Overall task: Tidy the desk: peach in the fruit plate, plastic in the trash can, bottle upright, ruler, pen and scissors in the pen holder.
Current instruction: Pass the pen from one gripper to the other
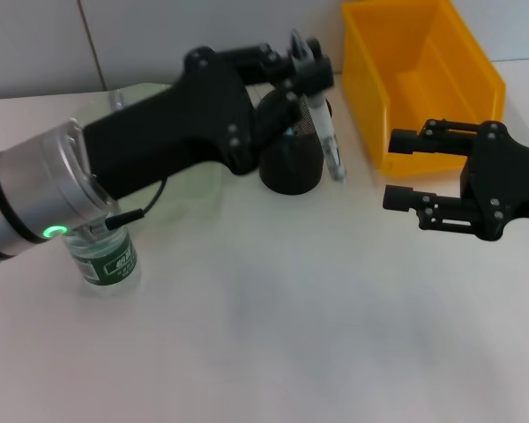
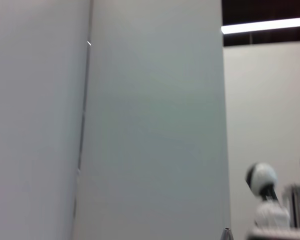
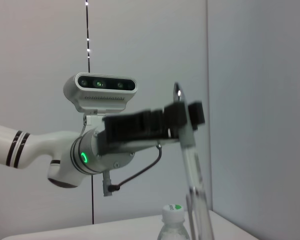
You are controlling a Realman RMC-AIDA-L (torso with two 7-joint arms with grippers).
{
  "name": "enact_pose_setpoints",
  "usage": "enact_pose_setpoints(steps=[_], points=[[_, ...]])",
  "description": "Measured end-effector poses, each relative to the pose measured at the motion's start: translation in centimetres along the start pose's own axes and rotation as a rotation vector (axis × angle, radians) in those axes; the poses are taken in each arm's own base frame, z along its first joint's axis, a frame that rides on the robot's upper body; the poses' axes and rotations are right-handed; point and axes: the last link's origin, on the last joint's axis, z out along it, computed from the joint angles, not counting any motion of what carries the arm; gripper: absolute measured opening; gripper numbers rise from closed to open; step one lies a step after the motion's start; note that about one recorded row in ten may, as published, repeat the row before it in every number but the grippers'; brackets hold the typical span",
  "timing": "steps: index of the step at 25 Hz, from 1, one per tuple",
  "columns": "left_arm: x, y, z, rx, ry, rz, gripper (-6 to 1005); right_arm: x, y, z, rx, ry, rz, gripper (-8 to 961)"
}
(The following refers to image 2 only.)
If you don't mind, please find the silver ballpoint pen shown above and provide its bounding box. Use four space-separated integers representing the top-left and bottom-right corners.
221 227 235 240

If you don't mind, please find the white round robot head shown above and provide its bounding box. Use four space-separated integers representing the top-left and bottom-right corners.
244 162 279 203

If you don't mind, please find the white ceiling light strip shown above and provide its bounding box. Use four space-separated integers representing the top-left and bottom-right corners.
220 17 300 35

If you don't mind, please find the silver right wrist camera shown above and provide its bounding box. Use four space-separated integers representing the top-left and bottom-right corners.
247 226 300 240

